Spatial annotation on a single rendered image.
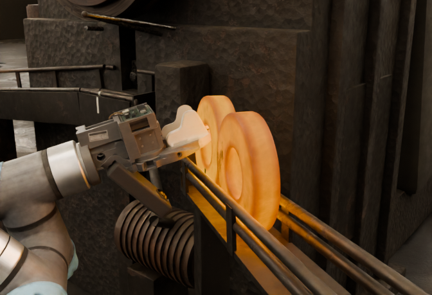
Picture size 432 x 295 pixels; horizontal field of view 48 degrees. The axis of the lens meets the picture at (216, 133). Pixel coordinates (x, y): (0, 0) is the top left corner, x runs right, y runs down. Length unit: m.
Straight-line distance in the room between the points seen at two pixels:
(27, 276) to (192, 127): 0.30
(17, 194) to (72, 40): 0.79
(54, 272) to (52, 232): 0.10
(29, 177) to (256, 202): 0.32
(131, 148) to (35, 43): 0.94
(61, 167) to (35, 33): 0.93
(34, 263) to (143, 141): 0.22
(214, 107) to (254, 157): 0.18
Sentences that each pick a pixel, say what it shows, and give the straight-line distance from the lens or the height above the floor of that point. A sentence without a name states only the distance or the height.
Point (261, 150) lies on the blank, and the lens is 0.55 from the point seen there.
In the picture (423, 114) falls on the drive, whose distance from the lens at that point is 1.78.
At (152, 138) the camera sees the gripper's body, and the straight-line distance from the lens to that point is 0.71.
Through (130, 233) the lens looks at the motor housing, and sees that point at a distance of 0.97.
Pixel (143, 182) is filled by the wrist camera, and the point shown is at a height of 0.67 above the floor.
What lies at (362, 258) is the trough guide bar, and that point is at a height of 0.72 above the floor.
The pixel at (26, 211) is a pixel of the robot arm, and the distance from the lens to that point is 0.72.
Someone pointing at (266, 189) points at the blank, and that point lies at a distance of 0.55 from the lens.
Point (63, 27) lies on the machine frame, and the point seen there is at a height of 0.85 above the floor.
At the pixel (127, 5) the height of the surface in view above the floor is 0.92.
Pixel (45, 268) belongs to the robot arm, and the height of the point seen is 0.61.
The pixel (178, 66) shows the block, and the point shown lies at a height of 0.80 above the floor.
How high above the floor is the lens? 0.93
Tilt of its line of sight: 16 degrees down
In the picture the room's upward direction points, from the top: straight up
